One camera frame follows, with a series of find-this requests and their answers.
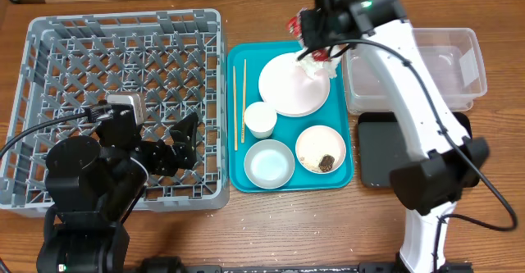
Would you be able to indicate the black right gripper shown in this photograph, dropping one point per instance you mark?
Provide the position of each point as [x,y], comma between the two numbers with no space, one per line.
[313,31]

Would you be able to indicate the white napkin waste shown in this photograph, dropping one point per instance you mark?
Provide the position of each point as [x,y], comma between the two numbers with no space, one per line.
[315,69]

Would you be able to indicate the clear plastic waste bin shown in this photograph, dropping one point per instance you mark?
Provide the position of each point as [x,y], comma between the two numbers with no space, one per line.
[452,56]

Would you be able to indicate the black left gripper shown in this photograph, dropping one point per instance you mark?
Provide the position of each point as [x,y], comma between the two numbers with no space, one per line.
[183,152]

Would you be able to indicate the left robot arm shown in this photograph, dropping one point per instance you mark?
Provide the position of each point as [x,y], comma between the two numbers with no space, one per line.
[95,182]

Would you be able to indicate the grey-white round bowl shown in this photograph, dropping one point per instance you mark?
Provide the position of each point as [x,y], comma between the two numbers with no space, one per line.
[269,164]

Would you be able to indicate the large white round plate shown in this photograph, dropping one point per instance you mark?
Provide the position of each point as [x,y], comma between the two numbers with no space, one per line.
[287,87]

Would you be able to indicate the pink round bowl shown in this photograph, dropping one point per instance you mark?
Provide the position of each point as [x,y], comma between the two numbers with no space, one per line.
[317,141]

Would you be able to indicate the black rectangular waste tray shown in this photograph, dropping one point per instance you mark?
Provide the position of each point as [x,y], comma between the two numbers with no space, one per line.
[382,148]

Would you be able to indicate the red snack wrapper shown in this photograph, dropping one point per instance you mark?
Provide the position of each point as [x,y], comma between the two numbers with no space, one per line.
[294,27]

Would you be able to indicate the right wooden chopstick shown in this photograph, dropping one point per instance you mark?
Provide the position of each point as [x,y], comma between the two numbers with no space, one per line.
[243,101]

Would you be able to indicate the white paper cup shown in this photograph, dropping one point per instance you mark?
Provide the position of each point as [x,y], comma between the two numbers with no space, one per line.
[260,118]

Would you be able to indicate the grey plastic dish rack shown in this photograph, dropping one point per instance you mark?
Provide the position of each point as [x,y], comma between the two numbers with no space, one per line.
[176,59]

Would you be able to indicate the brown food scrap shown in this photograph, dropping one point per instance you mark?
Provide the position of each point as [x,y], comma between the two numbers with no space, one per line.
[326,163]

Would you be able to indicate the teal plastic serving tray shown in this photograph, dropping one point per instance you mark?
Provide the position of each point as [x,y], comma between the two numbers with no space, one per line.
[333,114]

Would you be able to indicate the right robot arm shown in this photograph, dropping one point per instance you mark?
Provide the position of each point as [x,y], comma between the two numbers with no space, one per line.
[444,159]

